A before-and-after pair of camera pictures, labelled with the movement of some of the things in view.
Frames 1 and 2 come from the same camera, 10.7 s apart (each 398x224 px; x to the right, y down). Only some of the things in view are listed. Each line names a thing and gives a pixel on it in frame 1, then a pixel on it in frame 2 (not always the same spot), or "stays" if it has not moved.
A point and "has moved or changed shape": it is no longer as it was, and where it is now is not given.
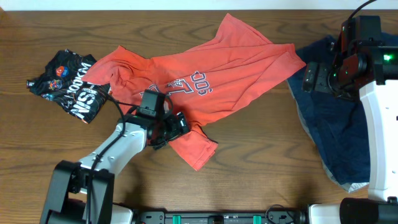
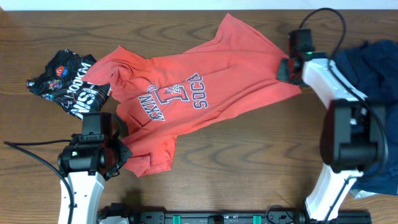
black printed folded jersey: [61, 84] stays
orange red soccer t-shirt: [198, 80] has moved or changed shape
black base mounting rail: [271, 217] stays
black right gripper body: [322, 81] to [284, 73]
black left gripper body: [181, 125] to [121, 152]
